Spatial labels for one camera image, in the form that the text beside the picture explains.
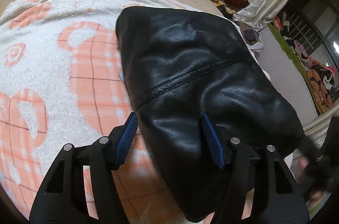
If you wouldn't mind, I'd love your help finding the basket of clothes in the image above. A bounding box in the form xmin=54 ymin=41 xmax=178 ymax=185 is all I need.
xmin=236 ymin=21 xmax=264 ymax=54

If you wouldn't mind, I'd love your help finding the right hand thumb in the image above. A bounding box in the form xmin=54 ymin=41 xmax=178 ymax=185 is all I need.
xmin=291 ymin=156 xmax=324 ymax=212

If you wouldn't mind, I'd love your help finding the black leather jacket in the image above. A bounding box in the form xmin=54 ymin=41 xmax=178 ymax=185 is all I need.
xmin=116 ymin=7 xmax=304 ymax=222

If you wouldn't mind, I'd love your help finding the white peach patterned blanket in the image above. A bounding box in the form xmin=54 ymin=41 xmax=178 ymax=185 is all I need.
xmin=0 ymin=0 xmax=271 ymax=224

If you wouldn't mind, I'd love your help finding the clothes heap by window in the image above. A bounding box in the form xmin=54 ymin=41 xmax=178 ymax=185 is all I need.
xmin=271 ymin=10 xmax=338 ymax=113

